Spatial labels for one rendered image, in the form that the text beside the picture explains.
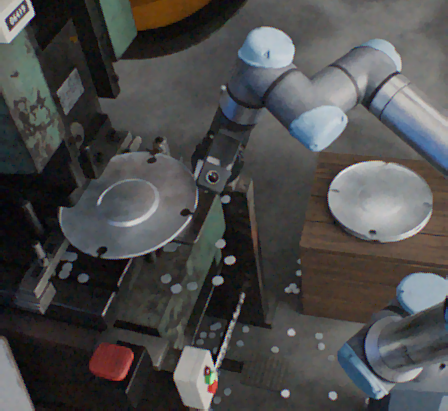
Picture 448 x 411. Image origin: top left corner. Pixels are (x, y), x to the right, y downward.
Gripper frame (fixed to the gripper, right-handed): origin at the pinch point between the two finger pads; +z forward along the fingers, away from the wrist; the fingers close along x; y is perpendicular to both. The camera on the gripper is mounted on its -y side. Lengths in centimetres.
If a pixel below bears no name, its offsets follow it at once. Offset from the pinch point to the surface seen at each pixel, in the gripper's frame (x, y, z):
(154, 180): 9.8, 8.5, 13.8
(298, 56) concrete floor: -24, 165, 85
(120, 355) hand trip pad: 3.1, -30.8, 12.8
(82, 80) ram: 28.0, 6.4, -8.1
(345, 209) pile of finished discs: -41, 42, 36
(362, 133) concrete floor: -55, 115, 71
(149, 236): 6.3, -6.2, 12.1
